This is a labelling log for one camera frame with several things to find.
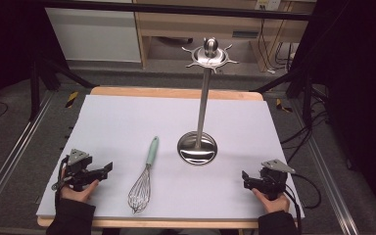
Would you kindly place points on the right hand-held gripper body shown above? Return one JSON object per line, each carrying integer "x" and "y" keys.
{"x": 274, "y": 178}

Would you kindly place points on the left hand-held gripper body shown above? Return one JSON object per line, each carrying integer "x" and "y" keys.
{"x": 78, "y": 168}

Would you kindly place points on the steel utensil rack stand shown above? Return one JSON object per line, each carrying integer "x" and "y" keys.
{"x": 203, "y": 107}

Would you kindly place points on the person's left hand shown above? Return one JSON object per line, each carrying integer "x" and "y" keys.
{"x": 80, "y": 195}

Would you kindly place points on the person's right hand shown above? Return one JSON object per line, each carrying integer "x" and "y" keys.
{"x": 275, "y": 206}

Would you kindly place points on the yellow black floor tape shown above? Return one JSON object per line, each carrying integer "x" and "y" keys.
{"x": 72, "y": 99}
{"x": 283, "y": 106}

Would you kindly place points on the white table mat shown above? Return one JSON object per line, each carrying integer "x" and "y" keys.
{"x": 176, "y": 192}

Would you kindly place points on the black metal stand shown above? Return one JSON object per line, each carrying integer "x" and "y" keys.
{"x": 306, "y": 94}
{"x": 34, "y": 88}

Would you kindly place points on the wooden table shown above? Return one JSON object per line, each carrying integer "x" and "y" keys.
{"x": 176, "y": 93}

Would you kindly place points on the dark curtain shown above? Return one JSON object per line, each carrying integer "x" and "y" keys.
{"x": 362, "y": 81}
{"x": 6, "y": 39}

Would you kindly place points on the white cabinet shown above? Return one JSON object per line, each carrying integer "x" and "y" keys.
{"x": 94, "y": 36}

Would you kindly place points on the light wooden desk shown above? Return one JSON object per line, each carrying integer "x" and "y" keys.
{"x": 182, "y": 24}

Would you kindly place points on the white power strip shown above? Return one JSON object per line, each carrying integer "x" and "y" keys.
{"x": 267, "y": 4}

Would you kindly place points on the metal floor rail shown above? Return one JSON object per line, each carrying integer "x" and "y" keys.
{"x": 16, "y": 147}
{"x": 328, "y": 176}

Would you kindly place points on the black horizontal frame bar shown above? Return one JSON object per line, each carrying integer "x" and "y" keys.
{"x": 176, "y": 9}

